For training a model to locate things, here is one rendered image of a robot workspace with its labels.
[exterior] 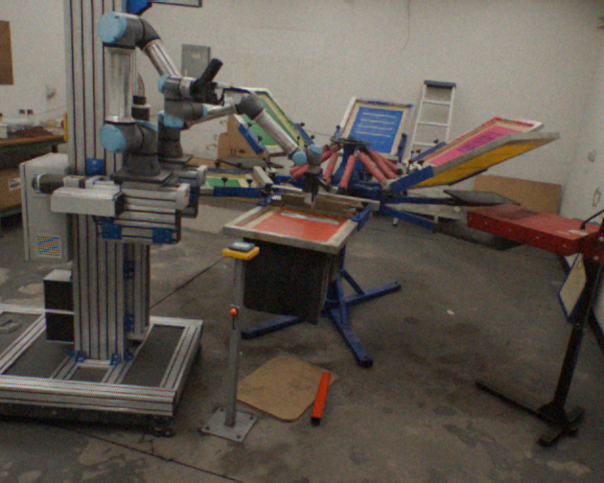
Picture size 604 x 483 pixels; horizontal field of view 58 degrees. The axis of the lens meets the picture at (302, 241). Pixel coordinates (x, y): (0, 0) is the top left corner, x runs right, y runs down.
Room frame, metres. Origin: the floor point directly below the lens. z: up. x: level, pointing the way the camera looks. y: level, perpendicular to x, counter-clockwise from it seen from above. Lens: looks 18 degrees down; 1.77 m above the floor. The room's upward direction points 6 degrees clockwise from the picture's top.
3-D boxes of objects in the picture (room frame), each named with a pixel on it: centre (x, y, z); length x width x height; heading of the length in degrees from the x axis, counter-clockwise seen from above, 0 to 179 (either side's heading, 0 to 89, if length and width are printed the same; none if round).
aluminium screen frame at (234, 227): (2.90, 0.01, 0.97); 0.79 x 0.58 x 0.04; 165
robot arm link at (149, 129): (2.39, 0.73, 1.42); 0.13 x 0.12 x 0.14; 156
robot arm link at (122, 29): (2.27, 0.79, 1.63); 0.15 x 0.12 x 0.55; 156
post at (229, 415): (2.39, 0.27, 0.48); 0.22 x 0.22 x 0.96; 75
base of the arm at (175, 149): (2.89, 0.75, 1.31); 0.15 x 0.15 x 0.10
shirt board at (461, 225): (3.44, -0.74, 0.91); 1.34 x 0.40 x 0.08; 45
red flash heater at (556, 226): (2.91, -1.27, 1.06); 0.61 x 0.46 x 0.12; 45
